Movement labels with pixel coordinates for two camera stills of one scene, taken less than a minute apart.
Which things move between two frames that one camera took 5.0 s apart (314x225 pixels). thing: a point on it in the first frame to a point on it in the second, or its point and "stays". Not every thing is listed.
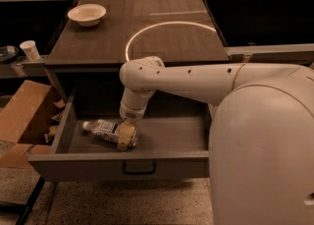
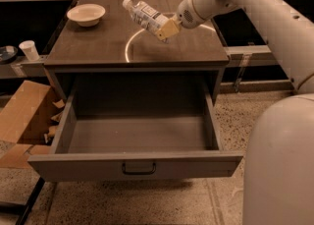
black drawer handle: [138, 173] stays
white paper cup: [30, 49] stays
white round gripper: [131, 113] to [184, 15]
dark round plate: [8, 53] stays
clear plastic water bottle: [108, 131] to [144, 15]
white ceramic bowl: [87, 15] stays
